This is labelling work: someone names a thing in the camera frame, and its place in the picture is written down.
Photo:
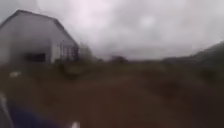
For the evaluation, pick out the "robot's own part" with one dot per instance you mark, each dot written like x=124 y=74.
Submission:
x=75 y=125

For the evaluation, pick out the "grey building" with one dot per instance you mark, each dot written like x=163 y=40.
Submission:
x=30 y=40

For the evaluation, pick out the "brown dirt track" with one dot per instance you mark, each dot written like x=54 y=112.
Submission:
x=110 y=106

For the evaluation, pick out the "brownish grass field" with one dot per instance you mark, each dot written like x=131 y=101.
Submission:
x=186 y=83

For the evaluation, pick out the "dark wooded hillside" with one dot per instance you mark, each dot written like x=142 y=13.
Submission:
x=206 y=55

